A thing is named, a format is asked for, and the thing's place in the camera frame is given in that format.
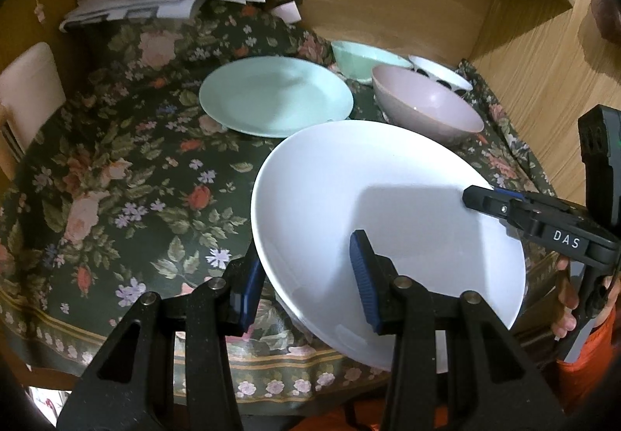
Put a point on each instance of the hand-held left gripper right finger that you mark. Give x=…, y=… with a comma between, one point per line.
x=361, y=268

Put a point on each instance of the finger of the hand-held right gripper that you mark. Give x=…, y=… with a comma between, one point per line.
x=553, y=204
x=485, y=200

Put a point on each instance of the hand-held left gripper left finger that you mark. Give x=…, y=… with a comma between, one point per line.
x=251, y=295

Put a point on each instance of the white plate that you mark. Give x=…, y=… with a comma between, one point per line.
x=388, y=179

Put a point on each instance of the person's right hand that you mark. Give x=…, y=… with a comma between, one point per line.
x=565, y=297

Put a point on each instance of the pink bowl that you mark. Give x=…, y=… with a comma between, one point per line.
x=422, y=106

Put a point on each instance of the white bowl with black dots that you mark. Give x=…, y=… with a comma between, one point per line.
x=436, y=69

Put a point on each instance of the light green bowl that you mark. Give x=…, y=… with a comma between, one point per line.
x=364, y=57

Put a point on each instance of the dark floral tablecloth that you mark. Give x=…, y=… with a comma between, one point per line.
x=121, y=159

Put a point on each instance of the light green plate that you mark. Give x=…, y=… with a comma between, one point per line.
x=271, y=94

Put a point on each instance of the brown round object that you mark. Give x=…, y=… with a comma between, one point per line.
x=606, y=14

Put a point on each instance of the small pale box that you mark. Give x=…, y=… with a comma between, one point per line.
x=288, y=13

